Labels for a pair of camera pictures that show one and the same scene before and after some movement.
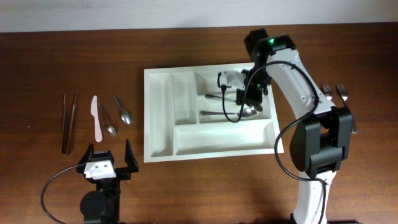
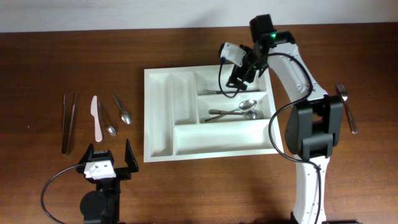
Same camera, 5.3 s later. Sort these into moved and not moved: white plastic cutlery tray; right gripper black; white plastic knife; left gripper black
Moved: right gripper black
Not moved: white plastic knife; white plastic cutlery tray; left gripper black
